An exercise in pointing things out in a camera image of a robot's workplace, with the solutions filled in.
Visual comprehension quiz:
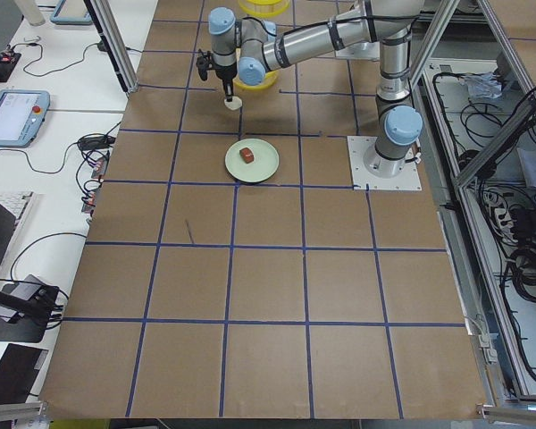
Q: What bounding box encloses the white computer keyboard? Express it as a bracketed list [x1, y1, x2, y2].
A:
[0, 190, 37, 224]

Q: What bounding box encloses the aluminium frame post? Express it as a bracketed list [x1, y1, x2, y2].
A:
[84, 0, 138, 95]

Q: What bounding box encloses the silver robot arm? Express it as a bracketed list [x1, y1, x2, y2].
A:
[196, 1, 423, 179]

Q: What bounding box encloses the blue teach pendant tablet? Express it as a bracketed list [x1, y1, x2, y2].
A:
[0, 89, 50, 148]

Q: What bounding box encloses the red brown bun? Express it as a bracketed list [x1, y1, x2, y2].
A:
[239, 147, 255, 164]

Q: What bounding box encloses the pale green round plate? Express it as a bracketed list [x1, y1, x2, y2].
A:
[224, 139, 280, 183]

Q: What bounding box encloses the yellow rimmed bamboo steamer layer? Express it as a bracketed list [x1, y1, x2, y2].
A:
[231, 69, 279, 92]

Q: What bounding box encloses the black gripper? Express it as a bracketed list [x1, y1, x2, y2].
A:
[196, 49, 233, 102]

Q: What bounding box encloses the yellow bamboo steamer base layer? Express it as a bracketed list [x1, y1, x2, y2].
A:
[238, 0, 290, 18]

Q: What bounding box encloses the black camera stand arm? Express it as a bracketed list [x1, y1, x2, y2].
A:
[0, 285, 60, 325]

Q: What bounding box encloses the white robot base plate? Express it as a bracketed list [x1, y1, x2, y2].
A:
[347, 136, 422, 191]

